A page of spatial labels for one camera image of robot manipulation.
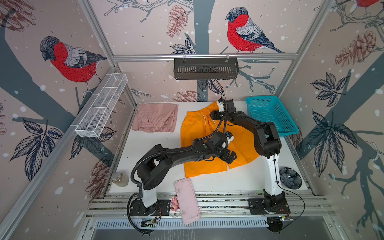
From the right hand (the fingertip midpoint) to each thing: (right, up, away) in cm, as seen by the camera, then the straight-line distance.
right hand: (214, 115), depth 106 cm
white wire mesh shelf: (-64, -4, -35) cm, 73 cm away
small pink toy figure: (-24, -45, -33) cm, 61 cm away
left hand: (+6, -22, -25) cm, 34 cm away
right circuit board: (+26, -50, -36) cm, 67 cm away
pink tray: (-17, -44, -31) cm, 57 cm away
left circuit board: (-36, -53, -34) cm, 73 cm away
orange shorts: (-12, -7, -2) cm, 14 cm away
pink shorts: (-43, -2, +2) cm, 43 cm away
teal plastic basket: (+47, +5, +12) cm, 49 cm away
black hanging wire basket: (-6, +33, -1) cm, 33 cm away
